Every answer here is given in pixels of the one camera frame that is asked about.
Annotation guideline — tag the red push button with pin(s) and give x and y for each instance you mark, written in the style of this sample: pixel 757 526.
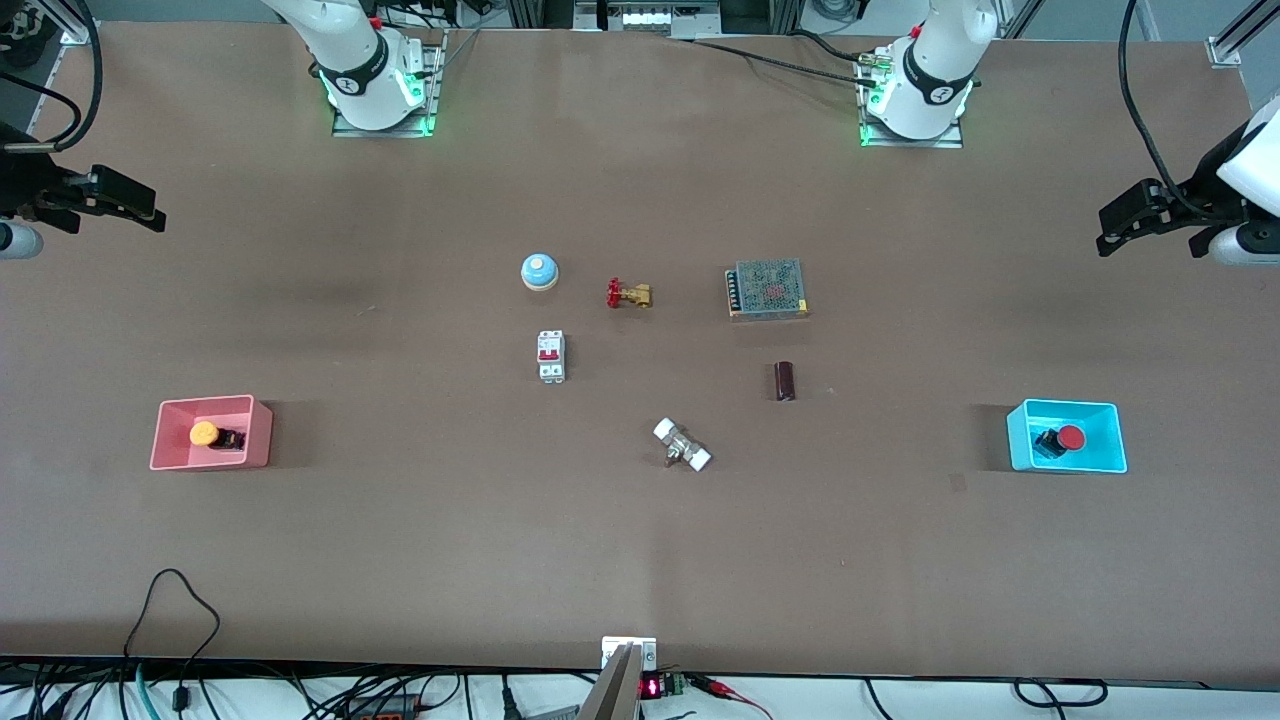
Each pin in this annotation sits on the red push button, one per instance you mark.
pixel 1068 438

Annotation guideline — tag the metal mesh power supply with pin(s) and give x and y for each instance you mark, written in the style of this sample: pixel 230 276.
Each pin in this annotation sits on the metal mesh power supply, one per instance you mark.
pixel 768 289

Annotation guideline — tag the cyan plastic bin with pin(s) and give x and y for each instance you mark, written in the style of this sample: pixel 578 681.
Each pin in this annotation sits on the cyan plastic bin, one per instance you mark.
pixel 1105 440

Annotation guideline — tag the yellow push button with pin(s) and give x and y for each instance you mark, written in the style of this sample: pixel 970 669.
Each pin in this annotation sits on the yellow push button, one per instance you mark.
pixel 207 434

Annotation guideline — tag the white red circuit breaker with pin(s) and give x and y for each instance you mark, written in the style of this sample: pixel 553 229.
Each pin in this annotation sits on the white red circuit breaker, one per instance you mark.
pixel 551 356

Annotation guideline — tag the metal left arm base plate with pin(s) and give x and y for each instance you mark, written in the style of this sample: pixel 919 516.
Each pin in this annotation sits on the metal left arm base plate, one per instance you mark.
pixel 955 140

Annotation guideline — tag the aluminium frame profile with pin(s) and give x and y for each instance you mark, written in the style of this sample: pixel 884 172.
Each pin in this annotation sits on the aluminium frame profile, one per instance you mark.
pixel 70 22
pixel 1240 35

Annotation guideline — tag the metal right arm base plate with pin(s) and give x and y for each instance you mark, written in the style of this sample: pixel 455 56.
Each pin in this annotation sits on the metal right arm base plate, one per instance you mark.
pixel 428 95

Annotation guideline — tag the grey metal camera bar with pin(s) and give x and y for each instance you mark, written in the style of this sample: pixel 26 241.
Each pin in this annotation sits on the grey metal camera bar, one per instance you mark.
pixel 612 695

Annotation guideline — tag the dark brown cylinder capacitor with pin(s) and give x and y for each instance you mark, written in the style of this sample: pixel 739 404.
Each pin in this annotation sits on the dark brown cylinder capacitor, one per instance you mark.
pixel 785 381

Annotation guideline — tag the blue service bell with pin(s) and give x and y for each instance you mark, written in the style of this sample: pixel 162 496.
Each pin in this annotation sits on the blue service bell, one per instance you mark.
pixel 539 272

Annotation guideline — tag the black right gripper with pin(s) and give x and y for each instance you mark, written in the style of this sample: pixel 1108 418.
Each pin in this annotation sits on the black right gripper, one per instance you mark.
pixel 28 187

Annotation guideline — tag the pink plastic bin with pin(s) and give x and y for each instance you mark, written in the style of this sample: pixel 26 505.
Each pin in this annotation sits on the pink plastic bin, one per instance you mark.
pixel 255 440

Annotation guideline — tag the white power strip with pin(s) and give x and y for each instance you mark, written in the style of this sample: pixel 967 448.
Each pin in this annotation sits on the white power strip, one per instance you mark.
pixel 660 15

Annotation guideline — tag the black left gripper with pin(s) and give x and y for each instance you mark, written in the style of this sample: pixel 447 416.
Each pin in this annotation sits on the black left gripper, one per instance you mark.
pixel 1199 199

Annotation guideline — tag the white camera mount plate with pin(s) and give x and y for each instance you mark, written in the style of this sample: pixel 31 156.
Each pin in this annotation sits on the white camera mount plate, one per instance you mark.
pixel 612 648

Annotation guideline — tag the white capped metal valve fitting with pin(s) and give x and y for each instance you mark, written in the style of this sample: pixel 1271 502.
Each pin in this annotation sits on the white capped metal valve fitting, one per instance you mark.
pixel 682 446

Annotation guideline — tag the red digit display module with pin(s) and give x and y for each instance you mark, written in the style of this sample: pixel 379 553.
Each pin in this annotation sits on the red digit display module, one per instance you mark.
pixel 660 687

